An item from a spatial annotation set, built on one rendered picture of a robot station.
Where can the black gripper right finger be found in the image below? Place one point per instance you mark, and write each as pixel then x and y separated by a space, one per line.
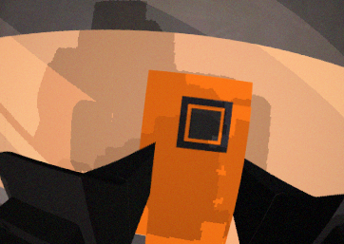
pixel 271 211

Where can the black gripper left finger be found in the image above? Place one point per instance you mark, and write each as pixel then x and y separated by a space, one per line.
pixel 107 203

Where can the tan wooden floor panel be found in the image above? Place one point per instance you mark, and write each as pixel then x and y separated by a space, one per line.
pixel 76 99

